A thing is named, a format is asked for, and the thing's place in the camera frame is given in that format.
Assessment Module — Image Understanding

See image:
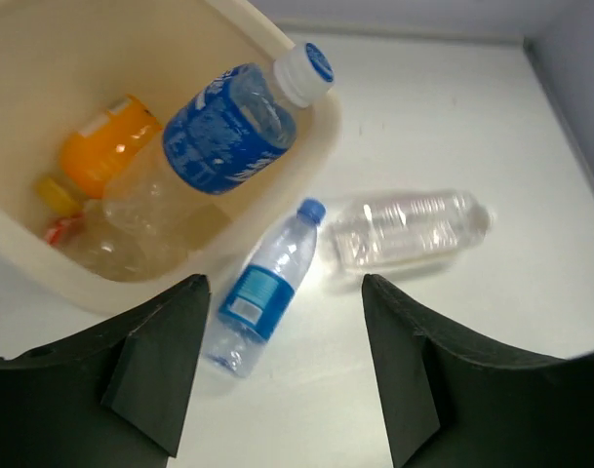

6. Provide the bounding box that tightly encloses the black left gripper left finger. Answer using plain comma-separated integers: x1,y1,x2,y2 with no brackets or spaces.
0,275,211,467

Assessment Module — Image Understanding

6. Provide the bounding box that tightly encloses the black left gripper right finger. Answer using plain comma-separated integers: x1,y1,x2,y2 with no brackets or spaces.
362,275,594,467

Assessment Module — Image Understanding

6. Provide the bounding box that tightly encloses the red label crushed bottle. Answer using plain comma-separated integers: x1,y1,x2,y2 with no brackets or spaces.
43,204,187,282

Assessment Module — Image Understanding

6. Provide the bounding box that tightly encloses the small blue cap bottle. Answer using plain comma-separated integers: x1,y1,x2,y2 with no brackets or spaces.
202,198,326,378

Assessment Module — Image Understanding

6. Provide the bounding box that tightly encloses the large clear plastic bottle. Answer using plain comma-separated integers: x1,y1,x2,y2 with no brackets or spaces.
321,189,495,275

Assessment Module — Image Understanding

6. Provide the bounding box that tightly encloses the orange label bottle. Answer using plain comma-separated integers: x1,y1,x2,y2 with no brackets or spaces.
34,94,162,216

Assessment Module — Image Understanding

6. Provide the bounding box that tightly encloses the blue label water bottle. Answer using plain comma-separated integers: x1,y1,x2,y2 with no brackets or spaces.
102,41,336,245

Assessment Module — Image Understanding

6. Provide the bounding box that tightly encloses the cream plastic bin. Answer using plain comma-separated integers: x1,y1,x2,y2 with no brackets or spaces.
0,1,341,316

